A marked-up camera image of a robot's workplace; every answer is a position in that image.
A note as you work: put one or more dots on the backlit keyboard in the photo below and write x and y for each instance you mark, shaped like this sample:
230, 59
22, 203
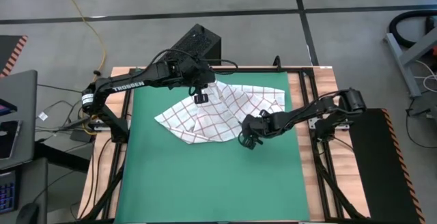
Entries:
7, 193

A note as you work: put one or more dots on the white paper tag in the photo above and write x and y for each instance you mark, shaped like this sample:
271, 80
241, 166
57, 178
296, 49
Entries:
43, 116

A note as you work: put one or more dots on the black computer tower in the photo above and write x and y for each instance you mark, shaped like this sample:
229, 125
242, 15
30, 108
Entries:
205, 41

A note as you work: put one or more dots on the large black orange-striped floor mat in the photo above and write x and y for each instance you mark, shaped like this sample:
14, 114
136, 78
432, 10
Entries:
379, 169

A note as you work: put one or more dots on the dark device with pink screen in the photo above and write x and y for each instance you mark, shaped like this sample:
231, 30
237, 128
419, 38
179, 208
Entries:
7, 107

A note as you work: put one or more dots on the grey metal stand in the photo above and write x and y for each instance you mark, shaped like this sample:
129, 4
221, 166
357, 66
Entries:
401, 65

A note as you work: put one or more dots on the silver mounting plate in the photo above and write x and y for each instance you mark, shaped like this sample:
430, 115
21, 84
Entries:
102, 126
312, 123

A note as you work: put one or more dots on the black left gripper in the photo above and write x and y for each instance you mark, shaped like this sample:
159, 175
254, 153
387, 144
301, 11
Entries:
193, 73

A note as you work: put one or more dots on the black computer mouse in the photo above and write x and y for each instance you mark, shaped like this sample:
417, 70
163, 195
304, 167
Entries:
28, 214

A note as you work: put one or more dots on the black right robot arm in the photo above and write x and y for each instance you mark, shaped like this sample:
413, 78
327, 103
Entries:
307, 111

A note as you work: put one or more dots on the dark grey desk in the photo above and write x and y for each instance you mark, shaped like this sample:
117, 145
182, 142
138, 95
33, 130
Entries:
34, 190

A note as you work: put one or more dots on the black power adapter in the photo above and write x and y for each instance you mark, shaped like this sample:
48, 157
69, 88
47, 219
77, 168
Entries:
80, 136

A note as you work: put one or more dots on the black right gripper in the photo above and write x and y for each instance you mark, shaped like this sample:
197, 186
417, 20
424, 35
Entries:
259, 125

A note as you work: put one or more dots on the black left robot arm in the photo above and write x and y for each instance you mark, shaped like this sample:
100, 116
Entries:
126, 86

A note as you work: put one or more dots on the black clamp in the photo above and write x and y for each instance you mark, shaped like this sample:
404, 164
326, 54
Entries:
277, 63

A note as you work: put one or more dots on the black phone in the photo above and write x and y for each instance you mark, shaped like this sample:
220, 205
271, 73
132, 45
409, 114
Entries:
8, 138

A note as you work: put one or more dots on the small black orange-striped floor mat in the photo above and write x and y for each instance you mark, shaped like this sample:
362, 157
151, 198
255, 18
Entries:
8, 51

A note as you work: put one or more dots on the white red-checked towel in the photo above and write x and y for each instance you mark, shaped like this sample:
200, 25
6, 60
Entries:
222, 114

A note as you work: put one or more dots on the green table mat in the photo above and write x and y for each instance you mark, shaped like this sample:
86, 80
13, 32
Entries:
205, 190

